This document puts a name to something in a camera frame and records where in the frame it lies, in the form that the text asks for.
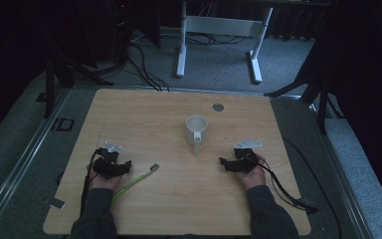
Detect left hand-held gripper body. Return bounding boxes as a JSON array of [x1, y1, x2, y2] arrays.
[[93, 141, 124, 180]]

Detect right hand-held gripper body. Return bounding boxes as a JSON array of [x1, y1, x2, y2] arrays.
[[229, 138, 264, 174]]

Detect person's left hand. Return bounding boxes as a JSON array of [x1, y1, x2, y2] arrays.
[[87, 161, 124, 191]]

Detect person's right hand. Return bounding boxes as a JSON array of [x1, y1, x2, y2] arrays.
[[241, 153, 268, 191]]

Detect green toothbrush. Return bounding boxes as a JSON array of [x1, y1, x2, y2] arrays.
[[112, 162, 160, 201]]

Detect white cup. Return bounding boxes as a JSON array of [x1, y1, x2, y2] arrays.
[[185, 115, 210, 156]]

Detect grey tape piece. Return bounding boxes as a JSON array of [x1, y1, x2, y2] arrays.
[[49, 197, 67, 210]]

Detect black stand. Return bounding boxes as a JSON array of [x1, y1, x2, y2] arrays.
[[43, 49, 115, 120], [264, 59, 346, 135]]

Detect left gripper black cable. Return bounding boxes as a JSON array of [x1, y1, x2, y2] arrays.
[[79, 147, 102, 218]]

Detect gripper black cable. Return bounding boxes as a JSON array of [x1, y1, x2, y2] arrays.
[[258, 154, 320, 214], [79, 147, 102, 218]]

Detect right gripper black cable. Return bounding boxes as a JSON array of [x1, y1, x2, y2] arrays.
[[258, 154, 320, 214]]

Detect metal floor rail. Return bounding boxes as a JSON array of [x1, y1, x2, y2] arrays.
[[306, 101, 376, 239], [0, 88, 73, 233]]

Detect black floor cables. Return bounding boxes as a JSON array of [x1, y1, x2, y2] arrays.
[[125, 31, 248, 93]]

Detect white desk frame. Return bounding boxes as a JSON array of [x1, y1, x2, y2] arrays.
[[175, 0, 275, 85]]

